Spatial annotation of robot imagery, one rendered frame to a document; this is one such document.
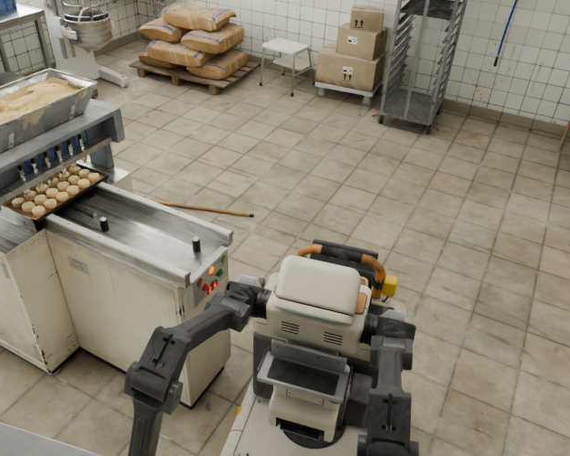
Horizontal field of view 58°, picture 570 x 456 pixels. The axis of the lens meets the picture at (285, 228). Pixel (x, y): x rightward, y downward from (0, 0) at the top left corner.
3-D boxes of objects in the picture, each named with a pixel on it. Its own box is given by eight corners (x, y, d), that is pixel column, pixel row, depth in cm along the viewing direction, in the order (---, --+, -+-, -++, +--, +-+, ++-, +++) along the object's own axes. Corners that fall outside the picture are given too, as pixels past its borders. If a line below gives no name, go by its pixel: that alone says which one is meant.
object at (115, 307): (80, 357, 267) (38, 217, 213) (127, 315, 292) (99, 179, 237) (192, 418, 242) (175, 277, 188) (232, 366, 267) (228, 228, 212)
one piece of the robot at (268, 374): (268, 366, 168) (269, 321, 155) (351, 389, 163) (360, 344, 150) (251, 408, 156) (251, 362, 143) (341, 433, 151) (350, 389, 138)
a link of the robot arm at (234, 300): (251, 297, 145) (234, 289, 146) (241, 301, 135) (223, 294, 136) (240, 327, 145) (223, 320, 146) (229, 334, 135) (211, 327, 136)
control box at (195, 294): (187, 306, 204) (185, 280, 195) (222, 270, 221) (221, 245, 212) (194, 308, 202) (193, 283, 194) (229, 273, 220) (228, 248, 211)
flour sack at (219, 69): (220, 83, 533) (220, 69, 524) (185, 76, 546) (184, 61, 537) (251, 61, 587) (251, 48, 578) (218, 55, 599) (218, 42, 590)
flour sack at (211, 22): (157, 24, 543) (156, 8, 533) (178, 14, 574) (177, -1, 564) (219, 35, 524) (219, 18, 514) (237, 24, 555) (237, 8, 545)
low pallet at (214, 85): (129, 74, 571) (128, 64, 565) (172, 53, 630) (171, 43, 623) (224, 97, 534) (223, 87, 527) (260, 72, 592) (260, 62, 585)
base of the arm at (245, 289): (267, 289, 151) (228, 279, 153) (260, 291, 143) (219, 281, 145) (261, 318, 151) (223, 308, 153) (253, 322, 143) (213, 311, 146)
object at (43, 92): (-60, 131, 195) (-66, 116, 191) (53, 85, 234) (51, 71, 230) (-12, 150, 186) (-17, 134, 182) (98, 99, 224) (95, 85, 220)
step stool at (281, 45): (315, 84, 571) (318, 42, 544) (292, 97, 542) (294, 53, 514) (282, 74, 591) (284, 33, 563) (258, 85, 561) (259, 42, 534)
